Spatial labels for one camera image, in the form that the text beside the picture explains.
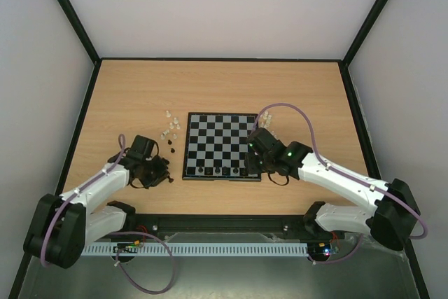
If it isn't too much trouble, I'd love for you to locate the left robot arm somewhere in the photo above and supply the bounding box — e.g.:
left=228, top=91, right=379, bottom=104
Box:
left=23, top=134, right=169, bottom=269

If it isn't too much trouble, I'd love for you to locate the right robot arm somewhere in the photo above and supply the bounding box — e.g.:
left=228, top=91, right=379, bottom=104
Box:
left=245, top=128, right=419, bottom=251

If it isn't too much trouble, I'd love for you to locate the black and silver chessboard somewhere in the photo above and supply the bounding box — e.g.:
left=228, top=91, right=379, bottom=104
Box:
left=182, top=112, right=261, bottom=182

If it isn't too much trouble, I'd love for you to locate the black aluminium frame rail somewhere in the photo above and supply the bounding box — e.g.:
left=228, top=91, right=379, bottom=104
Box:
left=34, top=213, right=407, bottom=240

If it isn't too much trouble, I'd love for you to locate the white slotted cable duct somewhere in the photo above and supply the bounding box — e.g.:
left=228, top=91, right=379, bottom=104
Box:
left=82, top=242, right=309, bottom=257

